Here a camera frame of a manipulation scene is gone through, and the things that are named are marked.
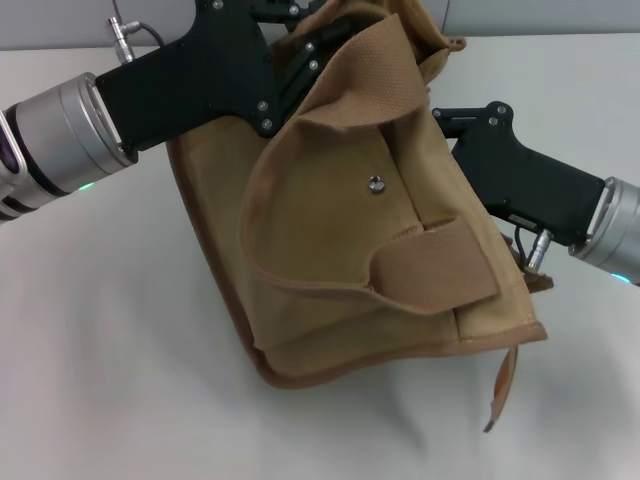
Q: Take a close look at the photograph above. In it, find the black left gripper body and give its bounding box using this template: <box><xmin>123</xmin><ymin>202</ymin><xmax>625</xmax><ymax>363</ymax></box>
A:
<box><xmin>94</xmin><ymin>0</ymin><xmax>287</xmax><ymax>151</ymax></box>

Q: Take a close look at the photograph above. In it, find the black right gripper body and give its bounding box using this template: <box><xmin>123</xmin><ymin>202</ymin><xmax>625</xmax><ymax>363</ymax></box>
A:
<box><xmin>449</xmin><ymin>99</ymin><xmax>609</xmax><ymax>246</ymax></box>

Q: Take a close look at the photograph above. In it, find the gripper cable with connector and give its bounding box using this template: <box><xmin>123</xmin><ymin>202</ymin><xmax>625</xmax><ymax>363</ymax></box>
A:
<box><xmin>514</xmin><ymin>227</ymin><xmax>554</xmax><ymax>279</ymax></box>
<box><xmin>107</xmin><ymin>0</ymin><xmax>166</xmax><ymax>64</ymax></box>

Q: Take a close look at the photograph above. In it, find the left gripper cable with connector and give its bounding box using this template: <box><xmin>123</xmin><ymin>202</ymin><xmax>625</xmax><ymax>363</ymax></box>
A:
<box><xmin>107</xmin><ymin>0</ymin><xmax>166</xmax><ymax>64</ymax></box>

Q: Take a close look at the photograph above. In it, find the right gripper cable with connector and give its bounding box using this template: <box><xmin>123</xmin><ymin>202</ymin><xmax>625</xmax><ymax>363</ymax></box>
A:
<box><xmin>514</xmin><ymin>227</ymin><xmax>554</xmax><ymax>279</ymax></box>

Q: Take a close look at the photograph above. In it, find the khaki canvas food bag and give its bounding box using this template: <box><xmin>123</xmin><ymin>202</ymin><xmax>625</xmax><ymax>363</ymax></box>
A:
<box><xmin>167</xmin><ymin>0</ymin><xmax>555</xmax><ymax>434</ymax></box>

